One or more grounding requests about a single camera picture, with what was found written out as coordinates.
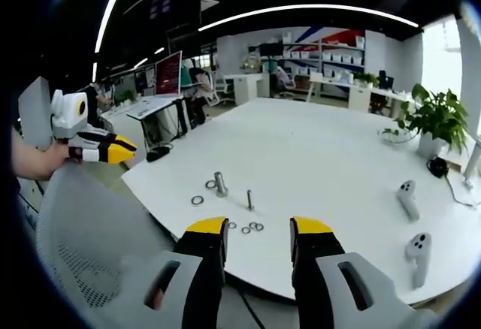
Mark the green plant in white pot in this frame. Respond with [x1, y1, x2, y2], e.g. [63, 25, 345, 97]
[382, 83, 470, 159]

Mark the white office chair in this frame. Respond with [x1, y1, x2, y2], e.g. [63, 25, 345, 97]
[210, 70, 238, 107]

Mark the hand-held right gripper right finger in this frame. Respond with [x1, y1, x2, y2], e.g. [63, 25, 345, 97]
[289, 216, 448, 329]

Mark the large threaded steel stud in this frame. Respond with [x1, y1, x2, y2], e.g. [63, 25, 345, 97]
[213, 171, 229, 198]

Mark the white handheld controller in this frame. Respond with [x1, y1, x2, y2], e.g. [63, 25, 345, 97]
[395, 180, 421, 222]
[404, 232, 432, 289]

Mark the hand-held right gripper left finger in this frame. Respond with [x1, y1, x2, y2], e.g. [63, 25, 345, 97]
[114, 216, 230, 329]

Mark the black cable coil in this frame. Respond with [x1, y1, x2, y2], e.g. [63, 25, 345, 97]
[425, 155, 450, 179]

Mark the small green desk plant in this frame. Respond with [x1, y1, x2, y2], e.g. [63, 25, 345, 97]
[355, 71, 380, 88]

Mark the shelf with white bins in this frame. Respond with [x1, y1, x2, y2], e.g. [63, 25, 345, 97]
[280, 31, 368, 84]

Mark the white cable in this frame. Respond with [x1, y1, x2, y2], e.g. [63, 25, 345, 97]
[444, 174, 481, 209]

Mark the curved ceiling light strip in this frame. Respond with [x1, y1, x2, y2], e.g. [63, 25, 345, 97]
[92, 0, 135, 82]
[198, 4, 420, 32]

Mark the grey mesh office chair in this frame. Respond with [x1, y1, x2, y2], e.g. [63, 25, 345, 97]
[35, 162, 183, 329]

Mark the long white desk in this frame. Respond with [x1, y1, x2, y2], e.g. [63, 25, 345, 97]
[306, 71, 420, 114]

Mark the white standing desk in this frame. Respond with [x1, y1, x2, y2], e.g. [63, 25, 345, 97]
[126, 94, 189, 146]

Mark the white partition panel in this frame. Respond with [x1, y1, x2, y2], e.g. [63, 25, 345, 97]
[17, 76, 53, 149]

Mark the monitor with red screen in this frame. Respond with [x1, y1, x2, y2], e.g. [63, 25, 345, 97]
[154, 50, 183, 96]

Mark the person's left hand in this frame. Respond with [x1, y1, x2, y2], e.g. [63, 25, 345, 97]
[35, 141, 83, 180]

